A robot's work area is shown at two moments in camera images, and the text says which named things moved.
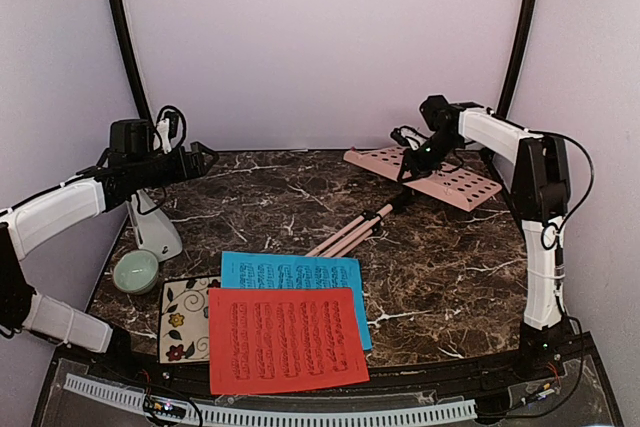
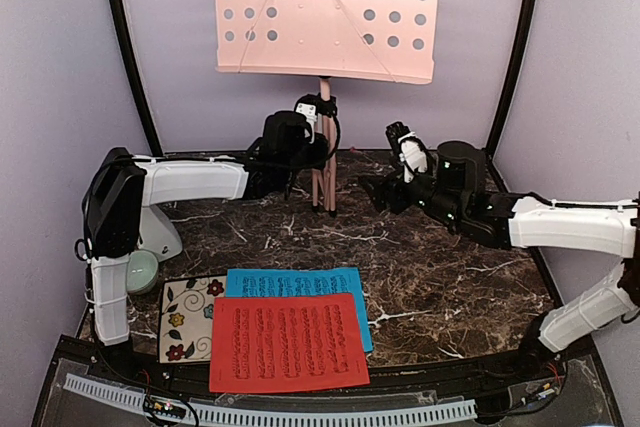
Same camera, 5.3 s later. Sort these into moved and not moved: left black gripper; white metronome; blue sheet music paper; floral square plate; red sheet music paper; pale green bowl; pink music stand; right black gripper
Moved: pink music stand; left black gripper; right black gripper; blue sheet music paper
Not moved: red sheet music paper; floral square plate; pale green bowl; white metronome
